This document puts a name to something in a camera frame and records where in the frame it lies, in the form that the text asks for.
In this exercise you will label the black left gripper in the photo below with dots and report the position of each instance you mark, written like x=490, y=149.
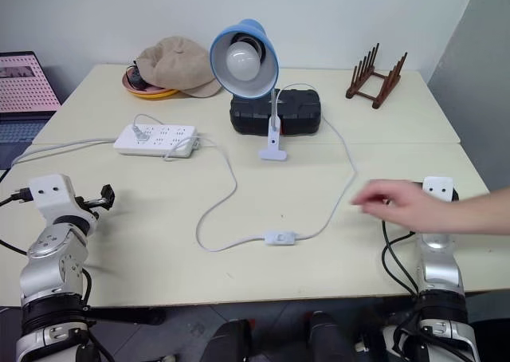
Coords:
x=85, y=205

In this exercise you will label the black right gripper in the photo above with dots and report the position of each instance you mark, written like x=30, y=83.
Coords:
x=417, y=184

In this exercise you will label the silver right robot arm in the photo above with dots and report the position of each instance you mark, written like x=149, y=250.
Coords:
x=438, y=266

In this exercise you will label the person's bare forearm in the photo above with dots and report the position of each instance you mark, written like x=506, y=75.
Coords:
x=474, y=214

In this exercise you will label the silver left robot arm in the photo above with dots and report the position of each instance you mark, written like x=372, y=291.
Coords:
x=52, y=254

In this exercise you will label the white cable plug connector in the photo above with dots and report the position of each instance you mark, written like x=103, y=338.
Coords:
x=138, y=133

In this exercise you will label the blue clip desk lamp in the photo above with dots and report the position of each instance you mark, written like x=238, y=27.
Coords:
x=255, y=87

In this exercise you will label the person's bare hand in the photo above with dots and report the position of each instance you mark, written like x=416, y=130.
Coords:
x=398, y=204

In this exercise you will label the white power strip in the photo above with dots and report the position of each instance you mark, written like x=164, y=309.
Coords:
x=159, y=138

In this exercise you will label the brown wooden peg rack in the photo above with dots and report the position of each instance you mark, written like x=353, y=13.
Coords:
x=358, y=95

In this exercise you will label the yellow and pink plate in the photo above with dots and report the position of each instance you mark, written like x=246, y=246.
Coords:
x=153, y=94

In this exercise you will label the black plastic tool case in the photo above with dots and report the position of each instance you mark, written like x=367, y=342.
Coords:
x=299, y=111

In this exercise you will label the laptop with pink screen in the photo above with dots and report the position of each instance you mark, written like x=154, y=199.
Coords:
x=24, y=83

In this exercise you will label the beige flat cap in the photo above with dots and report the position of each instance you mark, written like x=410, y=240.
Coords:
x=179, y=67

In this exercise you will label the dark rounded shape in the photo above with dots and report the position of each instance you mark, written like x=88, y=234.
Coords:
x=328, y=338
x=227, y=342

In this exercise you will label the white light bulb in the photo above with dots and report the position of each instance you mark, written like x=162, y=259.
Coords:
x=242, y=61

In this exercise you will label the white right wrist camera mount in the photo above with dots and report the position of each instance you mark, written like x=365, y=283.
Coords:
x=438, y=186

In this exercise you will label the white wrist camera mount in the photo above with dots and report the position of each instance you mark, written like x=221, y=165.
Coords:
x=52, y=196
x=438, y=186

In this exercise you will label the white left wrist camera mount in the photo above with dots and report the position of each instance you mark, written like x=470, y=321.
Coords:
x=52, y=196

